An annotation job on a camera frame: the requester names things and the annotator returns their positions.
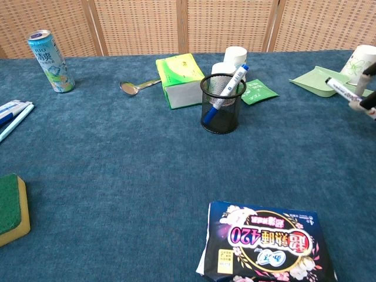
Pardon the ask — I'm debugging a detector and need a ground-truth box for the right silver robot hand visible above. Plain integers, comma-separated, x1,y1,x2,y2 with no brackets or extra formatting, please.
348,61,376,120

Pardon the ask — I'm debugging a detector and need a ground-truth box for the white marker with black cap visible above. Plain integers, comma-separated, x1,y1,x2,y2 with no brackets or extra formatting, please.
325,76,364,103

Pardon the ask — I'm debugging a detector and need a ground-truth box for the white marker with blue cap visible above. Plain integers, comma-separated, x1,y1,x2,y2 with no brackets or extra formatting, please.
203,63,250,123

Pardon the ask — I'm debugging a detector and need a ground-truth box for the black mesh pen holder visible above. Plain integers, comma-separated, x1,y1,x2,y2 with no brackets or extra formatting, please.
200,73,247,135

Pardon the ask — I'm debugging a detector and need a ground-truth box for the paper cup green flower print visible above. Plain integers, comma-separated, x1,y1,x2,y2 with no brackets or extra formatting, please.
340,44,376,86

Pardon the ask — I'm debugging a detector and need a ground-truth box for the light green plastic dustpan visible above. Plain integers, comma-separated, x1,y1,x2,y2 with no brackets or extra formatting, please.
288,65,376,99

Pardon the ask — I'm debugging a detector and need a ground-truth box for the green tea sachet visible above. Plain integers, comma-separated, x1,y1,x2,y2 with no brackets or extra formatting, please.
240,78,278,106

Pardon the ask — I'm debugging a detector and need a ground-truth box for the white paper cup blue print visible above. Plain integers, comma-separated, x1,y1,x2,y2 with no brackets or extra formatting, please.
223,46,248,83
210,62,237,89

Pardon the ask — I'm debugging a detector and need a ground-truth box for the dark sanitary pad package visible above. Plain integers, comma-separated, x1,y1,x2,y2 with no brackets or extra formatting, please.
196,201,338,282

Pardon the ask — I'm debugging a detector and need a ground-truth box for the green tissue pack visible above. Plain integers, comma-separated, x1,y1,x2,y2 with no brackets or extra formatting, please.
155,53,208,110

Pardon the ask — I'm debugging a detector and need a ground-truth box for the woven bamboo folding screen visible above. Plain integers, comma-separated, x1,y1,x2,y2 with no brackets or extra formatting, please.
0,0,376,59

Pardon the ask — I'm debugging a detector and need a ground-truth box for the metal spoon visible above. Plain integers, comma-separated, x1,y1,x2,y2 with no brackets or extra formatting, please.
119,78,162,96

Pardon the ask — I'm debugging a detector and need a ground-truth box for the blue table cloth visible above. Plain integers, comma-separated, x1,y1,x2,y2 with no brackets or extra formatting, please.
0,49,376,282

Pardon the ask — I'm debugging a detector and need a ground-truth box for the light blue drink can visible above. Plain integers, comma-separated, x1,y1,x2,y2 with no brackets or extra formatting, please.
26,29,76,93

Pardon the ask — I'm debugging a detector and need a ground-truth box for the blue white toothpaste tube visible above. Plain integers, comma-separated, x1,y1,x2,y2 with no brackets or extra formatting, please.
0,99,33,127

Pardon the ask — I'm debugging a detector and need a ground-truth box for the green yellow scrub sponge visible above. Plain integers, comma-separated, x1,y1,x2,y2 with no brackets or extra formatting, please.
0,173,31,247

